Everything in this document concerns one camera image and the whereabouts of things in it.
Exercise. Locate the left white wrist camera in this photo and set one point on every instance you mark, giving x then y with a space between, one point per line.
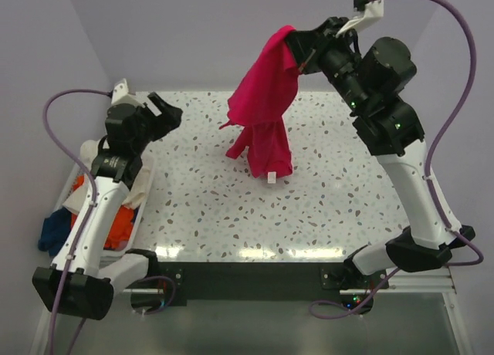
121 94

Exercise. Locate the orange t shirt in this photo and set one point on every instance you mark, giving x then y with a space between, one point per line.
123 224

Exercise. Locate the blue t shirt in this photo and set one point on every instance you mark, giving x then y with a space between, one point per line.
55 231

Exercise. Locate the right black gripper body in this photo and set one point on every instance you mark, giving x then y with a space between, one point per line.
312 46

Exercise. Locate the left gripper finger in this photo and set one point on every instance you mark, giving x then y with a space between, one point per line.
172 116
155 104

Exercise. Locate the magenta t shirt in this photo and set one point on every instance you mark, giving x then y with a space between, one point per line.
265 93

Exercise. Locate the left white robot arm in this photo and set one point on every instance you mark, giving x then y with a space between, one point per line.
74 284

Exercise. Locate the white laundry basket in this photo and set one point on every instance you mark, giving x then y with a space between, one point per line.
108 254

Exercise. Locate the cream t shirt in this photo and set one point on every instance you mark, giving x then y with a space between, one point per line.
139 190

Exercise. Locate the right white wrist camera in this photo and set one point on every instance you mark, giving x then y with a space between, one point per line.
366 13

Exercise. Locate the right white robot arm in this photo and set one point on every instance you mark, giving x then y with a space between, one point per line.
391 130

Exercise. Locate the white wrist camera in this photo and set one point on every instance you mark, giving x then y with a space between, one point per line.
366 13
121 94

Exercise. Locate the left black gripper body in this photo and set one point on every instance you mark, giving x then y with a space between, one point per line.
155 120

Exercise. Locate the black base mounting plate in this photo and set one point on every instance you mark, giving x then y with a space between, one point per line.
250 281

